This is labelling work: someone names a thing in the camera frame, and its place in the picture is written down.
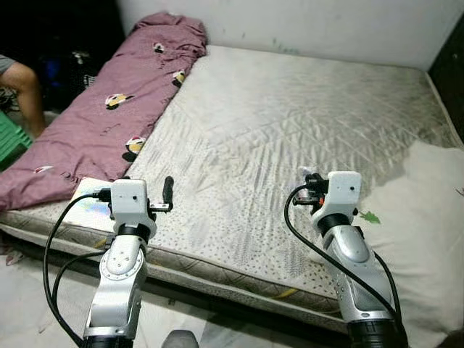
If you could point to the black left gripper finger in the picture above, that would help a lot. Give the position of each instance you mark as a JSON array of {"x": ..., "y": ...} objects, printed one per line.
[{"x": 168, "y": 190}]

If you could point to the white pillow with green print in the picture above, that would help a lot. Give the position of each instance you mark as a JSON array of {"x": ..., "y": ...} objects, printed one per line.
[{"x": 420, "y": 232}]

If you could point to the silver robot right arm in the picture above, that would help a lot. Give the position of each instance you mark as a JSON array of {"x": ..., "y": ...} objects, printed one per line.
[{"x": 355, "y": 268}]

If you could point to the white quilted mattress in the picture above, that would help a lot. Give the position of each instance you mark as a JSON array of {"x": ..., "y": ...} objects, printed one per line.
[{"x": 275, "y": 123}]

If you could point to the purple penguin print blanket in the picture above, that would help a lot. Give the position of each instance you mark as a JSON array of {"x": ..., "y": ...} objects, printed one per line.
[{"x": 109, "y": 109}]

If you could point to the black bed base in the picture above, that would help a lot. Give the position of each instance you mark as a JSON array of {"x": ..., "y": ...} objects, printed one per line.
[{"x": 239, "y": 308}]

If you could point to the grey robot left leg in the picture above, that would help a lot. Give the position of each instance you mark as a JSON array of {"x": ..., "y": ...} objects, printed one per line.
[{"x": 180, "y": 340}]

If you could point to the green plastic stool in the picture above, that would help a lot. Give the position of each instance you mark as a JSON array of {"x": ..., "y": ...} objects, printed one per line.
[{"x": 11, "y": 145}]

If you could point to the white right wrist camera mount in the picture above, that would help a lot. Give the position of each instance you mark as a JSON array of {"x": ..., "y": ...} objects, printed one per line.
[{"x": 341, "y": 190}]

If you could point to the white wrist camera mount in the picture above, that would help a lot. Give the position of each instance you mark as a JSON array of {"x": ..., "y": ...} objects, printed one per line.
[
  {"x": 130, "y": 199},
  {"x": 341, "y": 190}
]

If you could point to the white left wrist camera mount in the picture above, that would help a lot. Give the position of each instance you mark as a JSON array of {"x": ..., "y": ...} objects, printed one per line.
[{"x": 130, "y": 199}]

